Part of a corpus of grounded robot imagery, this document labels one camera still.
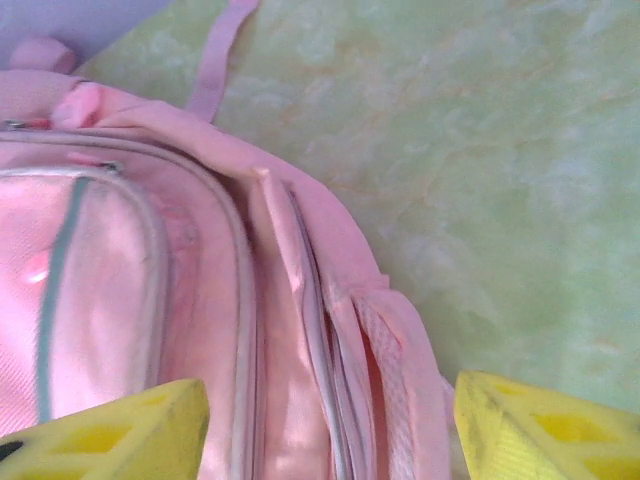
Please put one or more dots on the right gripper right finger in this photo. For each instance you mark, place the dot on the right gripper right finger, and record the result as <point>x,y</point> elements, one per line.
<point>540,435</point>

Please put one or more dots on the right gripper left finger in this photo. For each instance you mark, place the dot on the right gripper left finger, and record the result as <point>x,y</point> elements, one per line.
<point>125,440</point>

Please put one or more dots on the pink school backpack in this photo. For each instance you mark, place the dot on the pink school backpack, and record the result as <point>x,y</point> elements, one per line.
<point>150,250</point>

